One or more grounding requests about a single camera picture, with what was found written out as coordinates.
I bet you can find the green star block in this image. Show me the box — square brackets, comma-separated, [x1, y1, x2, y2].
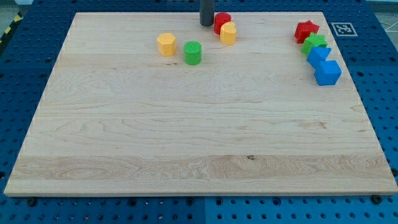
[301, 33, 328, 55]

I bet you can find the white fiducial marker tag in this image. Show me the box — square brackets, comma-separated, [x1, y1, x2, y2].
[331, 22, 358, 37]

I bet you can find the blue crescent block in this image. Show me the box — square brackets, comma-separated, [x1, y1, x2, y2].
[307, 47, 331, 68]

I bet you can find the red cylinder block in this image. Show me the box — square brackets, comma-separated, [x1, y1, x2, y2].
[213, 12, 231, 35]

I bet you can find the wooden board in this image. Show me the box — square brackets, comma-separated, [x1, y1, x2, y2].
[4, 12, 397, 197]

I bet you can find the green cylinder block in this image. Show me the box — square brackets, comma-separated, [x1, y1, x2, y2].
[183, 40, 201, 65]

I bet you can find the yellow hexagon block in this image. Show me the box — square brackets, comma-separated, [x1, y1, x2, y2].
[157, 33, 177, 57]

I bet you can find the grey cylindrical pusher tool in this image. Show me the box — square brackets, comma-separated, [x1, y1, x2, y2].
[199, 0, 215, 27]

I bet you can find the red star block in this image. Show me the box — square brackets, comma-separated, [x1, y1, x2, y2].
[294, 21, 320, 44]

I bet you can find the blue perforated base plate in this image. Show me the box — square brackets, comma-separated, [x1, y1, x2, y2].
[1, 1, 397, 223]

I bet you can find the blue cube block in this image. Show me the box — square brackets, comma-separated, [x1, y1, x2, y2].
[314, 60, 342, 86]

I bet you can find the yellow heart block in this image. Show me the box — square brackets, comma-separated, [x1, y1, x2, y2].
[220, 22, 237, 45]

